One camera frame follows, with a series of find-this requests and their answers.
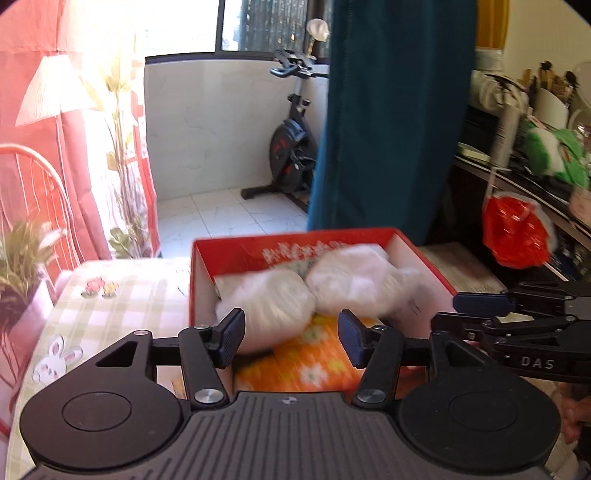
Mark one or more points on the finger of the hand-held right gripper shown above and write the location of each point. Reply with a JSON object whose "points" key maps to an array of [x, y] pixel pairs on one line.
{"points": [[482, 303], [461, 325]]}

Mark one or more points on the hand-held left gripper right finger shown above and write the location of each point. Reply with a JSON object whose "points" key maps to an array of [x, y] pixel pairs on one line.
{"points": [[351, 339]]}

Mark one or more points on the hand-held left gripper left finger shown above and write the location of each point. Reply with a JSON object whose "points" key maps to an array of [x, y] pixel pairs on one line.
{"points": [[233, 337]]}

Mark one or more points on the orange floral cloth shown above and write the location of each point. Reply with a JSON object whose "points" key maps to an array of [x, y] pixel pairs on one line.
{"points": [[314, 355]]}

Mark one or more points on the white plastic bag bundle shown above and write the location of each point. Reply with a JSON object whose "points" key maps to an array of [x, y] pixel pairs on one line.
{"points": [[355, 277], [268, 304]]}

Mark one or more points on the red cardboard box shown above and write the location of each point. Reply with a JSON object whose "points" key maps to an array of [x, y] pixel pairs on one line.
{"points": [[203, 277]]}

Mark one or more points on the person's right hand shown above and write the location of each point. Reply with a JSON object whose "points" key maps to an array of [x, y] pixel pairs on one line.
{"points": [[570, 415]]}

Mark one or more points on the red plastic bag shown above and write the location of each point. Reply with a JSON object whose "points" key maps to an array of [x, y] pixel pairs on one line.
{"points": [[517, 230]]}

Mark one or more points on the checked bunny tablecloth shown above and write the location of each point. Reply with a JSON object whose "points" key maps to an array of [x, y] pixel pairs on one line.
{"points": [[124, 309]]}

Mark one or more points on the white spray bottle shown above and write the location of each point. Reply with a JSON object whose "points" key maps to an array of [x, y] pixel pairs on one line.
{"points": [[504, 136]]}

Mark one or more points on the green plush toy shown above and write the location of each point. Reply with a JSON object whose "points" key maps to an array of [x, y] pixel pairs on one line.
{"points": [[572, 157]]}

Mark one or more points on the black exercise bike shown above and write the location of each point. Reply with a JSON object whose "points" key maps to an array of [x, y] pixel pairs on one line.
{"points": [[288, 152]]}

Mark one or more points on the white brush holder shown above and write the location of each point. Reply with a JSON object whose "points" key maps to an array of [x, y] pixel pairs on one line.
{"points": [[551, 108]]}

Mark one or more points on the teal curtain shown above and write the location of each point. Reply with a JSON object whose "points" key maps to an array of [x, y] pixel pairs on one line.
{"points": [[392, 115]]}

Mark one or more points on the yellow curtain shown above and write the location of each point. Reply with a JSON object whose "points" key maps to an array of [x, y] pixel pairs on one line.
{"points": [[491, 23]]}

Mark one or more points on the window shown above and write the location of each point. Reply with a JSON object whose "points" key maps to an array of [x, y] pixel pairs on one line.
{"points": [[272, 25]]}

